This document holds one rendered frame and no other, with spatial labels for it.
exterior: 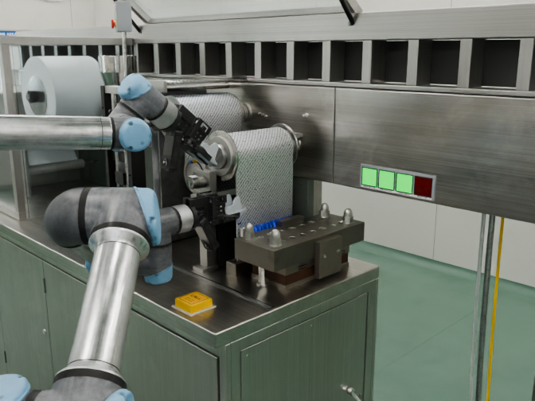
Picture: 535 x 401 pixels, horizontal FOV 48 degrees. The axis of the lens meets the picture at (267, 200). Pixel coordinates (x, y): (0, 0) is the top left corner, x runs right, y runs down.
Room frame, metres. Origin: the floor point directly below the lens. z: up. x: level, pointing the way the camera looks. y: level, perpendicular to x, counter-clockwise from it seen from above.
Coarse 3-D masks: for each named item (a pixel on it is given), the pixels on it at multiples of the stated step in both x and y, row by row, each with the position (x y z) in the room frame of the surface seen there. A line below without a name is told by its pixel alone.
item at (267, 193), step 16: (240, 176) 1.68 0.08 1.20; (256, 176) 1.73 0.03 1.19; (272, 176) 1.77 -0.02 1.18; (288, 176) 1.82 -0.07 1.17; (240, 192) 1.68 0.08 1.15; (256, 192) 1.73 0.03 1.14; (272, 192) 1.77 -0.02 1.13; (288, 192) 1.82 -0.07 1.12; (256, 208) 1.73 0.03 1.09; (272, 208) 1.77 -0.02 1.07; (288, 208) 1.82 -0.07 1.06; (240, 224) 1.68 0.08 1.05
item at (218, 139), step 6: (216, 138) 1.71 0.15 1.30; (222, 138) 1.69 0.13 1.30; (210, 144) 1.73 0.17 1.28; (222, 144) 1.69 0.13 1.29; (228, 144) 1.68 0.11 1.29; (228, 150) 1.67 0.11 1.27; (228, 156) 1.67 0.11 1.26; (228, 162) 1.67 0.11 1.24; (210, 168) 1.73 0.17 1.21; (228, 168) 1.67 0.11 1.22; (222, 174) 1.69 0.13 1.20
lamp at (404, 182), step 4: (400, 176) 1.64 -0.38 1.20; (404, 176) 1.64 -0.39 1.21; (408, 176) 1.63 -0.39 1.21; (396, 180) 1.65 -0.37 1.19; (400, 180) 1.64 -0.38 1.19; (404, 180) 1.63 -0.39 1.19; (408, 180) 1.63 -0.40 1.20; (396, 184) 1.65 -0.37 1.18; (400, 184) 1.64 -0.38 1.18; (404, 184) 1.63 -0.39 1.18; (408, 184) 1.63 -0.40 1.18; (396, 188) 1.65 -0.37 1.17; (400, 188) 1.64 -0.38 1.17; (404, 188) 1.63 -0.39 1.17; (408, 188) 1.62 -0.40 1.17; (404, 192) 1.63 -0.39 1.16; (408, 192) 1.62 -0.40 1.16
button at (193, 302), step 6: (186, 294) 1.46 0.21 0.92; (192, 294) 1.46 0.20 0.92; (198, 294) 1.46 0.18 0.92; (180, 300) 1.42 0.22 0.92; (186, 300) 1.42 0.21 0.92; (192, 300) 1.42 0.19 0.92; (198, 300) 1.42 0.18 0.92; (204, 300) 1.42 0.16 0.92; (210, 300) 1.43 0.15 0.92; (180, 306) 1.42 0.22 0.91; (186, 306) 1.40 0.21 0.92; (192, 306) 1.39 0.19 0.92; (198, 306) 1.40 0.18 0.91; (204, 306) 1.41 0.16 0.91; (192, 312) 1.39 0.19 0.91
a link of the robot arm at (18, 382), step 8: (0, 376) 0.85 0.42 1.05; (8, 376) 0.84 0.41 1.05; (16, 376) 0.84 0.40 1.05; (0, 384) 0.82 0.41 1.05; (8, 384) 0.82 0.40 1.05; (16, 384) 0.81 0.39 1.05; (24, 384) 0.81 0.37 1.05; (0, 392) 0.80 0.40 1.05; (8, 392) 0.79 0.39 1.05; (16, 392) 0.79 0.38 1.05; (24, 392) 0.80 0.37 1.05; (32, 392) 0.81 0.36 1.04; (0, 400) 0.77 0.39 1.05; (8, 400) 0.77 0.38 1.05; (16, 400) 0.78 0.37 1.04; (24, 400) 0.79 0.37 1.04; (32, 400) 0.79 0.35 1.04
